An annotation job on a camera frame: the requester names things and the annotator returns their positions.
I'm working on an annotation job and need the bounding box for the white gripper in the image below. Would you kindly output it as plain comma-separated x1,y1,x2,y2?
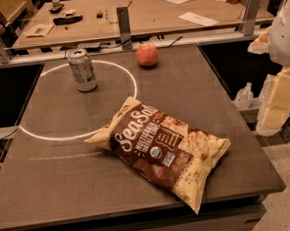
247,0,290,136

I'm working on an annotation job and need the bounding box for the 7up soda can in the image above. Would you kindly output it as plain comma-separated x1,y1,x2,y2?
67,48,98,92

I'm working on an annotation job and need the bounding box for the clear sanitizer bottle right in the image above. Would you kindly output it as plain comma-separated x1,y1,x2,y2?
258,74,275,105

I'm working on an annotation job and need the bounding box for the clear sanitizer bottle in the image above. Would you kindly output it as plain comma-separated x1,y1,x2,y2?
258,74,275,105
234,82,254,110

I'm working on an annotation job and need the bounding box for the clear sanitizer bottle left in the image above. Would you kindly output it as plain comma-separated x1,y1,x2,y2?
234,82,254,110

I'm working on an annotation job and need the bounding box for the white paper sheet near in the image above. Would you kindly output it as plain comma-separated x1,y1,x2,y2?
179,12,218,27

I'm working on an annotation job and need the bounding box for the red apple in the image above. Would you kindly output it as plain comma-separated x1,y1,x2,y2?
136,43,159,67

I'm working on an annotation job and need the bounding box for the sea salt tortilla chips bag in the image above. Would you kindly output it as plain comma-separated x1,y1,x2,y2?
87,97,230,213

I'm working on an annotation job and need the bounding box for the small black object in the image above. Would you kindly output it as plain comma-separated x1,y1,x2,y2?
96,12,103,18

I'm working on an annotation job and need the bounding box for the black tool on bench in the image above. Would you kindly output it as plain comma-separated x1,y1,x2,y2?
53,15,83,25

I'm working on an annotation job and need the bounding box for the dark tool far bench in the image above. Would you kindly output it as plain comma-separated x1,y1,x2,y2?
49,0,64,13

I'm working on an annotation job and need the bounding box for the tan paper note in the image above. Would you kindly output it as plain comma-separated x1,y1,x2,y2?
23,23,54,37

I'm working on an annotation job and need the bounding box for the right metal bracket post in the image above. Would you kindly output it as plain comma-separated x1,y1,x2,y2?
239,0,261,36

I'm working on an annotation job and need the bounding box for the middle metal bracket post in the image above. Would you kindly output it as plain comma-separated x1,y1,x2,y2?
117,6,133,50

